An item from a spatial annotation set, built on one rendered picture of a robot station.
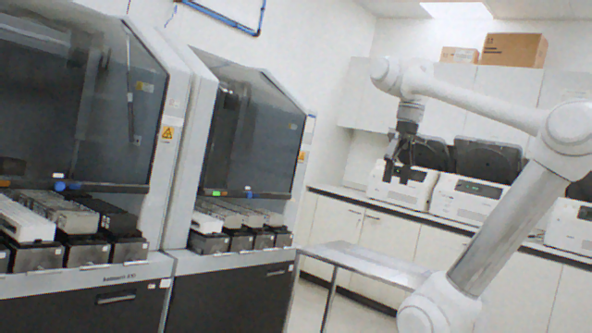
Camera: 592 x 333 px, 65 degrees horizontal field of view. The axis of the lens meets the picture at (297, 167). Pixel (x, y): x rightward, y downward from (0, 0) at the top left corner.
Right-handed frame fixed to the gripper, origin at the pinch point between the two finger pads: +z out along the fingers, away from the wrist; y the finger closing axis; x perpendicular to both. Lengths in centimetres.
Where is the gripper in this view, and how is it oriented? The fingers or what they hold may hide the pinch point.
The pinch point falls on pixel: (395, 180)
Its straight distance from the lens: 163.3
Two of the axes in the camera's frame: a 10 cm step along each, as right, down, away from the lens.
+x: -7.8, -2.0, 5.9
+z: -2.0, 9.8, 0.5
